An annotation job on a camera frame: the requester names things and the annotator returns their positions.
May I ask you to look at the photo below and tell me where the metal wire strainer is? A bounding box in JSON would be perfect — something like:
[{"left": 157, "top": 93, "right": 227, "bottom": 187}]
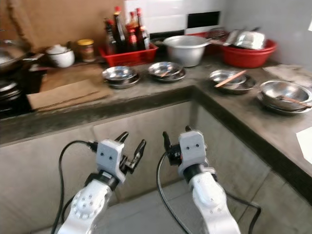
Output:
[{"left": 205, "top": 27, "right": 230, "bottom": 43}]

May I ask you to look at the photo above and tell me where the grey dish cloth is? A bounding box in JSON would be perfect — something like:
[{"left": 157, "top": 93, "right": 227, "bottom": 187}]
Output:
[{"left": 263, "top": 64, "right": 312, "bottom": 89}]

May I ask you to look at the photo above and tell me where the slim red cap bottle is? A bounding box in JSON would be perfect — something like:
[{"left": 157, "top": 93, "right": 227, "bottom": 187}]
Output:
[{"left": 136, "top": 7, "right": 150, "bottom": 50}]

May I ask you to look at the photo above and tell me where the white paper sheet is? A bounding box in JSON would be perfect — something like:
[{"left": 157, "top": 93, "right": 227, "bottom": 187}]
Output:
[{"left": 295, "top": 125, "right": 312, "bottom": 164}]

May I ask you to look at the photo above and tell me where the large aluminium pot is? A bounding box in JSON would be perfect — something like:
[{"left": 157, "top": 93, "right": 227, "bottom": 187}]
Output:
[{"left": 154, "top": 35, "right": 212, "bottom": 68}]

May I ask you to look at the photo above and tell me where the red plastic bottle basket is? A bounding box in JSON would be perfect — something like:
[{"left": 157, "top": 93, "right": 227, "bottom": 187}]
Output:
[{"left": 98, "top": 42, "right": 159, "bottom": 68}]

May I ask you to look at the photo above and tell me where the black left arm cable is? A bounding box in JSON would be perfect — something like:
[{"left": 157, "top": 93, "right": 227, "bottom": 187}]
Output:
[{"left": 51, "top": 140, "right": 99, "bottom": 234}]

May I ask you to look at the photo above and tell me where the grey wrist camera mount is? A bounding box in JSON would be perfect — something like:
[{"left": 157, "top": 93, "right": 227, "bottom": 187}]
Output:
[
  {"left": 177, "top": 129, "right": 207, "bottom": 176},
  {"left": 96, "top": 138, "right": 126, "bottom": 182}
]

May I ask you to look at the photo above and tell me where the flat brown board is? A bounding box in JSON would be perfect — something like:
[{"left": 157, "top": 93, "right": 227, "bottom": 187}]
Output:
[{"left": 40, "top": 63, "right": 109, "bottom": 92}]

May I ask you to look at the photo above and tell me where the red label sauce bottle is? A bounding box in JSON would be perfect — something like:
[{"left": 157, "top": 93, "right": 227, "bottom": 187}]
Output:
[{"left": 125, "top": 11, "right": 139, "bottom": 52}]

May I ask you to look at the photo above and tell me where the light wood cabinet door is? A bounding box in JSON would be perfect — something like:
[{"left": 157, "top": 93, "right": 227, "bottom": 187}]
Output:
[
  {"left": 192, "top": 105, "right": 273, "bottom": 208},
  {"left": 93, "top": 101, "right": 194, "bottom": 201},
  {"left": 0, "top": 126, "right": 101, "bottom": 234}
]

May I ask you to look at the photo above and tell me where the red plastic tray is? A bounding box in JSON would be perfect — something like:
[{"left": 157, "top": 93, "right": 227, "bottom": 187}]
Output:
[{"left": 185, "top": 29, "right": 229, "bottom": 56}]

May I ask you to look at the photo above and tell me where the large brown cardboard sheet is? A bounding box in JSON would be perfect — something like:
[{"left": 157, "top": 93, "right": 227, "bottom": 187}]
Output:
[{"left": 0, "top": 0, "right": 127, "bottom": 52}]

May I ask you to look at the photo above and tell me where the large deep steel bowl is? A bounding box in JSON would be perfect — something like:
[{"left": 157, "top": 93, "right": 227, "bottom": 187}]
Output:
[{"left": 259, "top": 79, "right": 312, "bottom": 111}]

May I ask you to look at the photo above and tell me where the round red plastic basin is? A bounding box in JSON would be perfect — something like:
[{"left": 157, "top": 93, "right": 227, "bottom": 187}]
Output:
[{"left": 219, "top": 38, "right": 278, "bottom": 69}]

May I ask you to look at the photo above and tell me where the black right arm loop cable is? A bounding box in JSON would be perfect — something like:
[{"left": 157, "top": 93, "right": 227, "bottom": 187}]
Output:
[{"left": 224, "top": 190, "right": 262, "bottom": 234}]

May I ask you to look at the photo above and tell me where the folded brown cardboard piece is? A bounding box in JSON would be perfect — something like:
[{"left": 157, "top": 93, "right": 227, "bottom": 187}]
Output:
[{"left": 26, "top": 79, "right": 112, "bottom": 111}]

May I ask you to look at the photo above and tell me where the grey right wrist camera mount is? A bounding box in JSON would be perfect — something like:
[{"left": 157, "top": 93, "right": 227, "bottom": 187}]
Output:
[{"left": 177, "top": 129, "right": 207, "bottom": 176}]

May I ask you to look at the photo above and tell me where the tall dark sauce bottle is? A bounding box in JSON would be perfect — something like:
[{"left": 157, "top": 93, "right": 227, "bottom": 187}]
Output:
[{"left": 113, "top": 5, "right": 127, "bottom": 53}]

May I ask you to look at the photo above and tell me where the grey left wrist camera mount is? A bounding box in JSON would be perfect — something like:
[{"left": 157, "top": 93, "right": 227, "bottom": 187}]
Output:
[{"left": 96, "top": 138, "right": 126, "bottom": 182}]

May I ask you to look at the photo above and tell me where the dark metal wok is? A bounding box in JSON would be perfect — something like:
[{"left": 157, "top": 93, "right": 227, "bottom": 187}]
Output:
[{"left": 0, "top": 40, "right": 45, "bottom": 74}]

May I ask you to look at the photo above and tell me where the wide steel dish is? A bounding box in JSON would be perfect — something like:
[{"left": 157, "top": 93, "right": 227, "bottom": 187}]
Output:
[{"left": 256, "top": 92, "right": 312, "bottom": 116}]

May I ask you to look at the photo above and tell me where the wooden chopstick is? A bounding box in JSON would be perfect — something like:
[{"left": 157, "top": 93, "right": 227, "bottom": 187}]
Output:
[
  {"left": 214, "top": 70, "right": 248, "bottom": 89},
  {"left": 275, "top": 95, "right": 312, "bottom": 106}
]

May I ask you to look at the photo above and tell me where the glass jar yellow lid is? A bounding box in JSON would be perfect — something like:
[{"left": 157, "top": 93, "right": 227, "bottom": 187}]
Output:
[{"left": 76, "top": 39, "right": 96, "bottom": 63}]

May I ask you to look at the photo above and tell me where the short dark sauce bottle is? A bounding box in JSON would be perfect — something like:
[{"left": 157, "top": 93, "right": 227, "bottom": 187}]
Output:
[{"left": 104, "top": 19, "right": 117, "bottom": 55}]

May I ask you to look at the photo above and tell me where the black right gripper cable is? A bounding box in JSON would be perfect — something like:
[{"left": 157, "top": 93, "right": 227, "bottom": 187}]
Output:
[{"left": 156, "top": 152, "right": 194, "bottom": 234}]

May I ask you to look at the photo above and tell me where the upturned steel bowl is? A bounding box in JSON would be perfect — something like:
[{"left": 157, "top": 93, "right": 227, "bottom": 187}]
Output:
[{"left": 231, "top": 28, "right": 267, "bottom": 51}]

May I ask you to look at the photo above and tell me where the shallow steel dish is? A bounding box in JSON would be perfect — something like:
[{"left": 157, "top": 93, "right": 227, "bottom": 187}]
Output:
[
  {"left": 216, "top": 77, "right": 257, "bottom": 95},
  {"left": 152, "top": 70, "right": 187, "bottom": 83},
  {"left": 107, "top": 75, "right": 141, "bottom": 90}
]

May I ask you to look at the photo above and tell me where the black gas stove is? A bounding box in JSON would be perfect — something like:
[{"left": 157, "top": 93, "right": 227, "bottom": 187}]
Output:
[{"left": 0, "top": 64, "right": 43, "bottom": 118}]

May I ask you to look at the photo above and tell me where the small steel bowl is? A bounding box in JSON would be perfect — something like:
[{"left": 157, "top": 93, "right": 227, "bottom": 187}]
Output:
[
  {"left": 102, "top": 65, "right": 138, "bottom": 84},
  {"left": 148, "top": 61, "right": 184, "bottom": 78},
  {"left": 209, "top": 69, "right": 249, "bottom": 88}
]

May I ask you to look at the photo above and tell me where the white ceramic lidded jar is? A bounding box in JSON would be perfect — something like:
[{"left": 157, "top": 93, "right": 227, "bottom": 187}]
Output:
[{"left": 45, "top": 43, "right": 76, "bottom": 69}]

